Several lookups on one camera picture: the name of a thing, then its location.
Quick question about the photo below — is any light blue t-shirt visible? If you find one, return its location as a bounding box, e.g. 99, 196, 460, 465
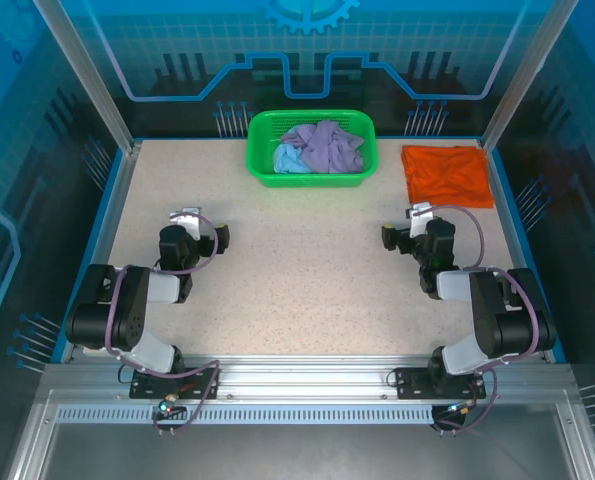
271, 143, 312, 175

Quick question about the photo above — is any green plastic basket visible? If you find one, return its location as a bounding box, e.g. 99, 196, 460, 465
246, 109, 381, 190

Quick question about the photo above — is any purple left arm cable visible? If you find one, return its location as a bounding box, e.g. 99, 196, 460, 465
104, 212, 223, 437

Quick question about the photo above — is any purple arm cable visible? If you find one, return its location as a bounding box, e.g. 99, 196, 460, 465
416, 203, 543, 436
104, 212, 223, 437

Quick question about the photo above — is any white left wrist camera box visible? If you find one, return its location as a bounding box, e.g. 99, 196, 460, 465
169, 206, 202, 240

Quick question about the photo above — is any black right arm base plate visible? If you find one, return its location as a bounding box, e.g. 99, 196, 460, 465
393, 367, 487, 401

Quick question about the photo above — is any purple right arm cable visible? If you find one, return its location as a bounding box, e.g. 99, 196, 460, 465
416, 203, 543, 436

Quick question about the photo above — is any purple t-shirt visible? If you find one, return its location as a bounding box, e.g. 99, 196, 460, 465
280, 119, 366, 175

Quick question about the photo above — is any orange folded t-shirt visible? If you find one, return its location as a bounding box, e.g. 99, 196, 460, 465
400, 144, 496, 209

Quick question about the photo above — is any aluminium mounting rail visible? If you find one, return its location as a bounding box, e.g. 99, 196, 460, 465
41, 355, 578, 401

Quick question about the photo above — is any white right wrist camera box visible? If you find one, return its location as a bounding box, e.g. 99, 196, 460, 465
407, 202, 434, 239

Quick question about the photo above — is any blue edged side rail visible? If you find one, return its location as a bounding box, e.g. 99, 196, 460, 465
59, 139, 143, 364

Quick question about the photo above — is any aluminium frame post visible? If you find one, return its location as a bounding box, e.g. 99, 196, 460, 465
478, 0, 581, 151
31, 0, 144, 154

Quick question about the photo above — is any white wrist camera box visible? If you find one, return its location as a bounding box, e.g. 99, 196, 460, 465
407, 202, 434, 239
169, 206, 202, 240

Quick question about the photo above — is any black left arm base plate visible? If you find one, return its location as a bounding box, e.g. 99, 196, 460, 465
129, 367, 222, 401

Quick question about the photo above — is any slotted grey cable duct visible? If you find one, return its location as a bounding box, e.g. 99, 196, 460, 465
55, 405, 436, 426

